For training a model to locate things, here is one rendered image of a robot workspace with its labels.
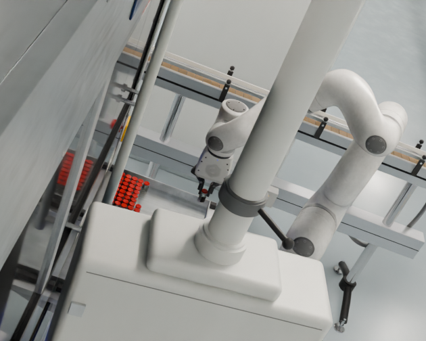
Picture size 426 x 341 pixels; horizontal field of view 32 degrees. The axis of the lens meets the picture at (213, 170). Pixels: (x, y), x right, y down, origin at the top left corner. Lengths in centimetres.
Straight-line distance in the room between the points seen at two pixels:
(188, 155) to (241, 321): 213
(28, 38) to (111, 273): 66
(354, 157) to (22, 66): 144
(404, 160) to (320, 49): 233
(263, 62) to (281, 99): 269
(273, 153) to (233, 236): 19
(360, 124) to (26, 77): 133
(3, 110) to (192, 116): 343
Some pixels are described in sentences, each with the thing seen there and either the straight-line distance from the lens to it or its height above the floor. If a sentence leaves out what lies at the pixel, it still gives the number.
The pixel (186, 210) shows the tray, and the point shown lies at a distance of 262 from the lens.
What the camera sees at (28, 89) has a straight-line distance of 71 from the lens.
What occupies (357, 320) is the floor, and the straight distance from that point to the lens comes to 399.
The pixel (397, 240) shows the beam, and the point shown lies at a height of 51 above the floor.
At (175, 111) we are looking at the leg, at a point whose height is 73.
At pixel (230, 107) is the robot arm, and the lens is 212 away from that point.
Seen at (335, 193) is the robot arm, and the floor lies 139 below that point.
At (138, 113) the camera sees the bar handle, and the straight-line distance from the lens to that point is 165.
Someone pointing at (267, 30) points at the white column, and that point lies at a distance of 381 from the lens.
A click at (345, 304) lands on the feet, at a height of 10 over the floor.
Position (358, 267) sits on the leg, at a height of 26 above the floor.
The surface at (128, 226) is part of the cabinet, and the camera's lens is 144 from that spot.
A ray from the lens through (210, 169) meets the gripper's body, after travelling 224.
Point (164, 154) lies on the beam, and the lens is 353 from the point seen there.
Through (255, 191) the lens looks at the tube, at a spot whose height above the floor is 176.
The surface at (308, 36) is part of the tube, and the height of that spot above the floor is 205.
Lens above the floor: 248
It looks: 34 degrees down
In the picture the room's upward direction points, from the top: 24 degrees clockwise
